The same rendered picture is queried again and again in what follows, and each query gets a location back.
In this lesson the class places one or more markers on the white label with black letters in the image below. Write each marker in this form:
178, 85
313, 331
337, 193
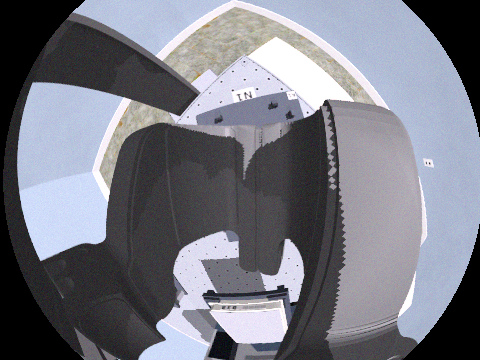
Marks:
243, 94

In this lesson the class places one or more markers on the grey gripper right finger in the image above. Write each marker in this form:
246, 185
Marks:
342, 184

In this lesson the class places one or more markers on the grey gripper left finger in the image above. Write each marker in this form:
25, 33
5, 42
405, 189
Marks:
173, 184

